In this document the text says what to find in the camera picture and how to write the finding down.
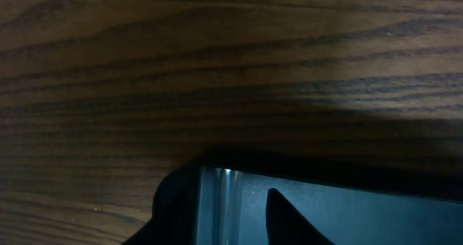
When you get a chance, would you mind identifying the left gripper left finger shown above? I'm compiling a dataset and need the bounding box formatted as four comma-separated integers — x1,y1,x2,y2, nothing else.
121,165,200,245

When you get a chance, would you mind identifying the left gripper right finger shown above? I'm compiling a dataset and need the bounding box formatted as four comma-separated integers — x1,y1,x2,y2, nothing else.
266,187,336,245

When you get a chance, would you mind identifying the clear test tube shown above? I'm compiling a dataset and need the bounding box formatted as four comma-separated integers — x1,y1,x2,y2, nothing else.
197,167,244,245

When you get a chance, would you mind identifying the black tray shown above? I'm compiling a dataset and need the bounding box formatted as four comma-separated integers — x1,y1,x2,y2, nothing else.
195,147,463,245

